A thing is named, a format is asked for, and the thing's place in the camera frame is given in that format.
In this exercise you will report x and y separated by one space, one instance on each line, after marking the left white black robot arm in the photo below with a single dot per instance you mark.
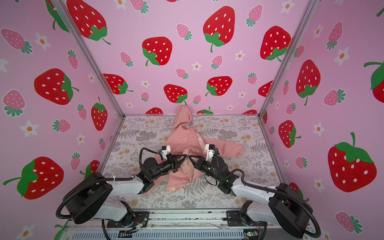
91 199

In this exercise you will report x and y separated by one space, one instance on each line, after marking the right aluminium corner post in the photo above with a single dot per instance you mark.
296 38

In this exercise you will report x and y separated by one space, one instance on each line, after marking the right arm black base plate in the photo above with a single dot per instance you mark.
239 219

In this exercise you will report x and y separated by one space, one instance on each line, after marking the left aluminium corner post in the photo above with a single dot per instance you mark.
87 54

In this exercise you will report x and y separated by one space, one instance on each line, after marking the pink hooded zip jacket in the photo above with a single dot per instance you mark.
186 140

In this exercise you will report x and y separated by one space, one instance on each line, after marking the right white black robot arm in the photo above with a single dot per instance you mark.
291 211

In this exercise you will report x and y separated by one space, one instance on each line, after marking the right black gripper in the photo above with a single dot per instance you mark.
202 161

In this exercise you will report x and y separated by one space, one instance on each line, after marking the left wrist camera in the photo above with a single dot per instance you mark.
164 151

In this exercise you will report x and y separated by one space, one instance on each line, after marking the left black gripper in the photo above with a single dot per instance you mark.
172 162

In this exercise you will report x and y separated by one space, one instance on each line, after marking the aluminium corner post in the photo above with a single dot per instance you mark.
296 38
87 54

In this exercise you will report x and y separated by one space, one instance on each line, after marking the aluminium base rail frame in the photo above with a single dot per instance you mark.
175 224

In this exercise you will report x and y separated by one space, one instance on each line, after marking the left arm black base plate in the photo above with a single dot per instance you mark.
131 220

